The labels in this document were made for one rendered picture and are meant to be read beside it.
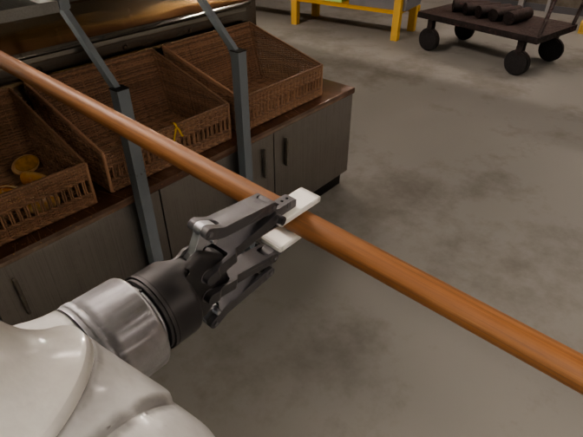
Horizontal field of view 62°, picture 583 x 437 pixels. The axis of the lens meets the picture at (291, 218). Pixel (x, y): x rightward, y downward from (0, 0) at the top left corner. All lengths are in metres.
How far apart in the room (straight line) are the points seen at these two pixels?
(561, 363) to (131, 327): 0.35
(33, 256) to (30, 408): 1.40
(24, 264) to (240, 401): 0.81
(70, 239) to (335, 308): 1.04
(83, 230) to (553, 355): 1.42
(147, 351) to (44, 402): 0.19
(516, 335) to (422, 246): 1.94
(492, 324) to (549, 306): 1.82
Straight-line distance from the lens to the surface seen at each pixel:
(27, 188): 1.57
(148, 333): 0.41
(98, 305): 0.41
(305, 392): 1.76
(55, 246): 1.64
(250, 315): 2.00
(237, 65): 1.79
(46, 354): 0.24
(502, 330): 0.47
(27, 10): 1.43
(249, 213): 0.47
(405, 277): 0.49
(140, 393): 0.24
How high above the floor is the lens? 1.45
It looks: 36 degrees down
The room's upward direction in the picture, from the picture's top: straight up
